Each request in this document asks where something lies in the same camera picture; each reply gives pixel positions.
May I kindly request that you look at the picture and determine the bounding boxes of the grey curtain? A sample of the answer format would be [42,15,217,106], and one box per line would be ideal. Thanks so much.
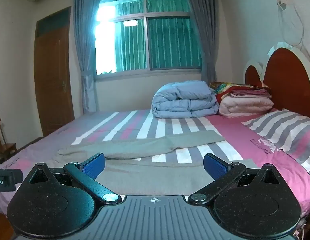
[179,0,218,83]
[74,0,105,114]

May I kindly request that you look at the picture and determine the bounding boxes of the folded pink blanket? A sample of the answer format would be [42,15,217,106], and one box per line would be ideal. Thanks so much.
[218,95,274,117]

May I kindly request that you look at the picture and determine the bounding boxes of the window with green awning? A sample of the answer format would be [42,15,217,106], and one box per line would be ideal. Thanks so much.
[95,0,203,76]

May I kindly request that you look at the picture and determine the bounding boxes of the brown wooden door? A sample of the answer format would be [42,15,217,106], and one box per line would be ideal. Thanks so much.
[33,6,75,137]

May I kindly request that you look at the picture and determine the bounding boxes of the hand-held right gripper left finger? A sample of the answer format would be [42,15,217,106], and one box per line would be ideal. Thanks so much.
[28,152,122,205]

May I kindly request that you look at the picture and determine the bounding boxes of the striped pillow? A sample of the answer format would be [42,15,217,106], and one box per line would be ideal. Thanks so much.
[241,110,310,176]

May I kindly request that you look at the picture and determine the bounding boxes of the white hanging cord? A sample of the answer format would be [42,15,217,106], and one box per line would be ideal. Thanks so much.
[277,0,310,55]

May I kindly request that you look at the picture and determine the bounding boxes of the bed with striped sheet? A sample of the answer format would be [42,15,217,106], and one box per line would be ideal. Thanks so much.
[0,108,310,222]

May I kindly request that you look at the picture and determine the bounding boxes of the folded colourful blanket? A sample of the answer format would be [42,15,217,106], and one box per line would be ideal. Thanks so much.
[209,81,272,100]

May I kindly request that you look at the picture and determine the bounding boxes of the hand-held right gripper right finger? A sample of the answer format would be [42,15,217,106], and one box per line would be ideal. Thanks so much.
[188,153,282,205]

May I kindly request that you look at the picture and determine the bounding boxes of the grey pants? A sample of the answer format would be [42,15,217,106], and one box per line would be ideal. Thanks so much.
[55,130,257,197]

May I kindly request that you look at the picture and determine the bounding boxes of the red and white headboard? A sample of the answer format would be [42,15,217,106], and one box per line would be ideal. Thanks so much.
[243,42,310,120]

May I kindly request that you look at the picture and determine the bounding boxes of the folded light blue duvet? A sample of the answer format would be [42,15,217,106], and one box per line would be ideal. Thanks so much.
[151,80,220,119]

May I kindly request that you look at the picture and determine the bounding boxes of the small wooden chair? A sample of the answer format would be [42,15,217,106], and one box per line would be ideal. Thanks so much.
[0,119,17,164]

